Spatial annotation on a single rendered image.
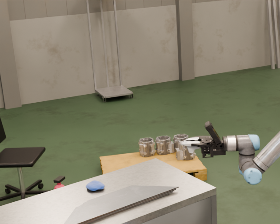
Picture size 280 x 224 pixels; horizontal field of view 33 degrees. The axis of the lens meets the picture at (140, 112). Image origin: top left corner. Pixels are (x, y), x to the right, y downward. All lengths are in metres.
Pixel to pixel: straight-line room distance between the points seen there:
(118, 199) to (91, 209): 0.16
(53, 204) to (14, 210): 0.21
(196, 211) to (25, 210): 0.93
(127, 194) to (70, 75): 6.94
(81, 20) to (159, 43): 1.75
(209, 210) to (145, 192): 0.38
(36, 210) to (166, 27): 7.77
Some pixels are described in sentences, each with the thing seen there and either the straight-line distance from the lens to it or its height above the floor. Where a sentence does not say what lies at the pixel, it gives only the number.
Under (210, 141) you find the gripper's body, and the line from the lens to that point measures 2.21.
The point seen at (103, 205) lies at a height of 1.07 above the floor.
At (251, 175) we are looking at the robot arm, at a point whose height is 1.35.
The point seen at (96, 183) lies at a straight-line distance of 2.78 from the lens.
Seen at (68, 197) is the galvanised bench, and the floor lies 1.05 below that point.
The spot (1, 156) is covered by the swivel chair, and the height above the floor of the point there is 0.53.
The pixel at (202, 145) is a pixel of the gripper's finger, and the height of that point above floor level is 1.45.
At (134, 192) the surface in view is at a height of 1.07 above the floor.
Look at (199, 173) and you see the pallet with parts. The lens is 5.26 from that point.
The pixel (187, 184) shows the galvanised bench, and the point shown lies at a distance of 2.76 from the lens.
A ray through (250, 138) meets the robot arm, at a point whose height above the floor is 1.47.
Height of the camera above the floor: 2.22
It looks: 16 degrees down
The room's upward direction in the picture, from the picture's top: 4 degrees counter-clockwise
